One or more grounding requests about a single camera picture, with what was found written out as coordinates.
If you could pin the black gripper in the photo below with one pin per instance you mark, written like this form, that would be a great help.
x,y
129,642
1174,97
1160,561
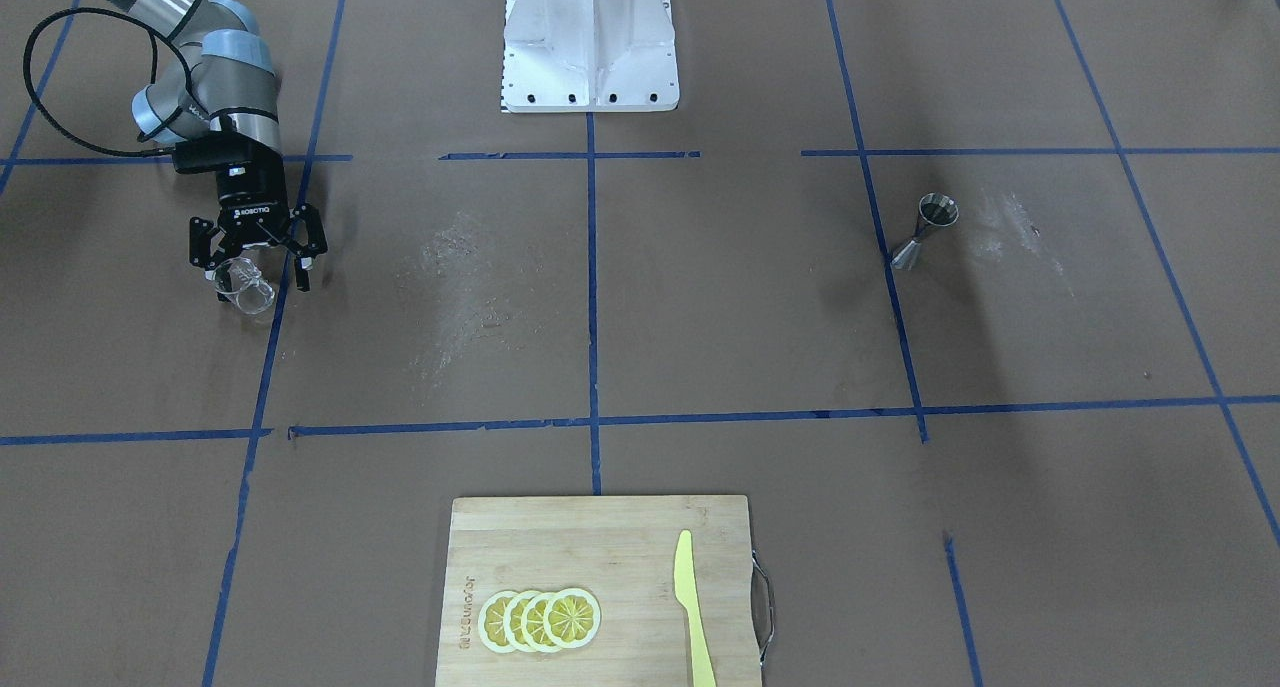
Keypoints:
x,y
251,204

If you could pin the lemon slice one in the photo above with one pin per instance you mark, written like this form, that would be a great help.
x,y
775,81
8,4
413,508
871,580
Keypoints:
x,y
572,618

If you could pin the steel jigger shaker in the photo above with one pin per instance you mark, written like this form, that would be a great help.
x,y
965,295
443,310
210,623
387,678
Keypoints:
x,y
934,212

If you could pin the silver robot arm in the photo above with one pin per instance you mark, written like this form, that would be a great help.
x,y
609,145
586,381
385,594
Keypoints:
x,y
214,109

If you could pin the clear glass measuring cup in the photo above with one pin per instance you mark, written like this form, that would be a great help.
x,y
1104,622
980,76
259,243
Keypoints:
x,y
239,281

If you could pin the wooden cutting board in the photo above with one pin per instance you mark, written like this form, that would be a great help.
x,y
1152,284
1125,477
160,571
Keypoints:
x,y
507,555

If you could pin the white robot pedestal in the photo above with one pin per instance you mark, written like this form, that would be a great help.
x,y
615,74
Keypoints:
x,y
589,56

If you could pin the yellow plastic knife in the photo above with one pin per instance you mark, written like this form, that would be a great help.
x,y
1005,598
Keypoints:
x,y
686,593

